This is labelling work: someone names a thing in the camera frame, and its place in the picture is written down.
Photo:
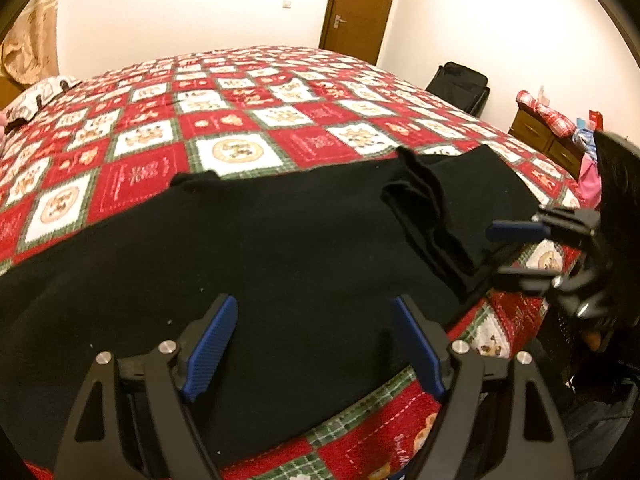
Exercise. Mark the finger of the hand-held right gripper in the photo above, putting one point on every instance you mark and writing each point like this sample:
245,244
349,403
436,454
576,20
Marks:
530,279
515,231

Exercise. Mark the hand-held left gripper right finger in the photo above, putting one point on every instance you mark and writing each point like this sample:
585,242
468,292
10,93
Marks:
420,350

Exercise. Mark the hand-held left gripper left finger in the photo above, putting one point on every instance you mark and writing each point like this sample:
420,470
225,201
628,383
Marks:
210,355

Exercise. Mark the black pants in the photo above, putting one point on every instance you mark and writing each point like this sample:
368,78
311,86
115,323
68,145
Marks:
275,260

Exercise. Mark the pink bag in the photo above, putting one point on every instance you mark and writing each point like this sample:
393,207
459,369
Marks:
590,180

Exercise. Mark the wooden cabinet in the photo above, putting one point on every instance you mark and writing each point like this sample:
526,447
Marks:
530,130

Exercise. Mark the red checkered cloth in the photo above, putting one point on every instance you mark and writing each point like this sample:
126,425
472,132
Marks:
550,117

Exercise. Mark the black suitcase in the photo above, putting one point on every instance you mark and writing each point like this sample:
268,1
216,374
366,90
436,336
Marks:
460,85

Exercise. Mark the red printed bed blanket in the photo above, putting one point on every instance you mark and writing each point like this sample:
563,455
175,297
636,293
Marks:
225,110

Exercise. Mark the brown wooden door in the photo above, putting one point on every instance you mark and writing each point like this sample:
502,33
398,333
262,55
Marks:
360,10

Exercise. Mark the folded pink quilt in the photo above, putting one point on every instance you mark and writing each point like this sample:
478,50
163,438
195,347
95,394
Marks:
2,130

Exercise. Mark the white patterned pillow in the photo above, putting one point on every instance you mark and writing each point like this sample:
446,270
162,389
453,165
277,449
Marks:
35,97

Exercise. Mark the beige patterned curtain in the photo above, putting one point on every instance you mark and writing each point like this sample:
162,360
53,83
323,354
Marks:
30,45

